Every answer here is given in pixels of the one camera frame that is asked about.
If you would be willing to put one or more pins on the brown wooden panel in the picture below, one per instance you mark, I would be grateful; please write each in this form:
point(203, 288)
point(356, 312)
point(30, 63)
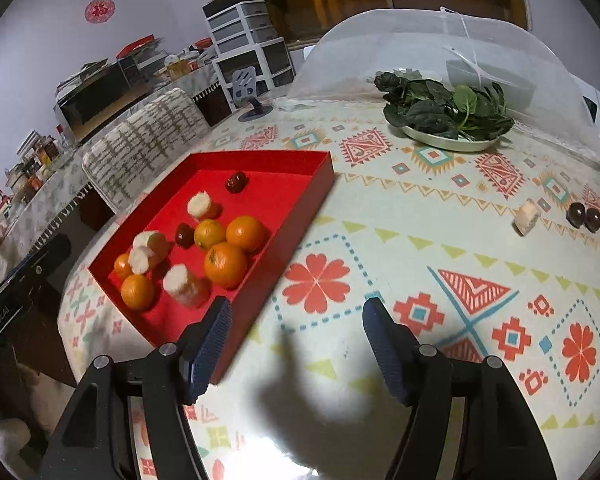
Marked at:
point(360, 5)

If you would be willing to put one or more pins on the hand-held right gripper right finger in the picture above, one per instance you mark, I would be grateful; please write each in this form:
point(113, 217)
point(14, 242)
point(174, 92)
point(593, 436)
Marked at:
point(387, 350)

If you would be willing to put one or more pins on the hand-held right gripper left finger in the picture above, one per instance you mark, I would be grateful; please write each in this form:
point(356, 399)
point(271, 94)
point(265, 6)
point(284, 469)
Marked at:
point(210, 345)

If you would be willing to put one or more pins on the red tray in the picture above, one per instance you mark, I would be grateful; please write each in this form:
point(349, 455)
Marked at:
point(280, 185)

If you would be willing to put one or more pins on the grey stand with round base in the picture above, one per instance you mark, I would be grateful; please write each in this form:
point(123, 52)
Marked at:
point(245, 85)

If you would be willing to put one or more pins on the red paper-cut wall decoration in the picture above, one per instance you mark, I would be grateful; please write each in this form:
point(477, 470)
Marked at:
point(100, 11)

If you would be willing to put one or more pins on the orange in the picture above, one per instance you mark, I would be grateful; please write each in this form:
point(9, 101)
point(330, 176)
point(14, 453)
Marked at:
point(247, 233)
point(225, 265)
point(137, 292)
point(210, 234)
point(121, 266)

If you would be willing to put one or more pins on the patterned fabric chair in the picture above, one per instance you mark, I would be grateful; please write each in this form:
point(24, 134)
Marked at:
point(145, 135)

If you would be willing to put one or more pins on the patterned tablecloth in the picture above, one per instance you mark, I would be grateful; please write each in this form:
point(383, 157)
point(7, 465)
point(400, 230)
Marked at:
point(430, 240)

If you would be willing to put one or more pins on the white mesh food cover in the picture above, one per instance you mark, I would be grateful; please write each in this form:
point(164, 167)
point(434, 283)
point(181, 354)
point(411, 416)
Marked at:
point(380, 45)

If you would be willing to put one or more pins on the row of jars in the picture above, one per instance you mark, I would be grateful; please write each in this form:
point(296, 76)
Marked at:
point(40, 160)

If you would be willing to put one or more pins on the pale round plate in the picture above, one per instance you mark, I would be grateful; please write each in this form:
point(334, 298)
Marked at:
point(450, 143)

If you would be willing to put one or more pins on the microwave oven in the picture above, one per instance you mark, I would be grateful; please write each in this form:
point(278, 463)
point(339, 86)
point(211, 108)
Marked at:
point(95, 105)

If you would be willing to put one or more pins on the dark red date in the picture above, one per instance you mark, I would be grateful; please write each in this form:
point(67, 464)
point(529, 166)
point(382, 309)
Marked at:
point(183, 235)
point(236, 181)
point(593, 220)

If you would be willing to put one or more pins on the dark round chocolates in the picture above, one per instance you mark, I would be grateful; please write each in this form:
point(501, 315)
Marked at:
point(576, 213)

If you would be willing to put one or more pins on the large white plastic drawer unit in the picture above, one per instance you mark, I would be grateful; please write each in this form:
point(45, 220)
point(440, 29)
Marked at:
point(260, 65)

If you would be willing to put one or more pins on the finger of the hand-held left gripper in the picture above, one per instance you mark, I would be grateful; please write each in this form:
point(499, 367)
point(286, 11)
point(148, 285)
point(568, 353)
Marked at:
point(42, 260)

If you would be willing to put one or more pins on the flat red box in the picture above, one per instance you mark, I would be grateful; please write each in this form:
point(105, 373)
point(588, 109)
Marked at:
point(135, 46)

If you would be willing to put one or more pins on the lace side table cloth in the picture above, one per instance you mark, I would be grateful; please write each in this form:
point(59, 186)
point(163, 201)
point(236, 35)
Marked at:
point(45, 195)

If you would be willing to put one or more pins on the black box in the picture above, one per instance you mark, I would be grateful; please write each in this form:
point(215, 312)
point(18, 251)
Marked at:
point(232, 0)

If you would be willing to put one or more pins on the small white plastic drawer unit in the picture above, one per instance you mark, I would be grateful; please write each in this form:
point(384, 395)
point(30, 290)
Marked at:
point(240, 25)

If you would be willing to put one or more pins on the green spinach leaves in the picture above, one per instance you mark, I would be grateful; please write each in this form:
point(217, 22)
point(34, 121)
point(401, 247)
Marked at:
point(430, 110)

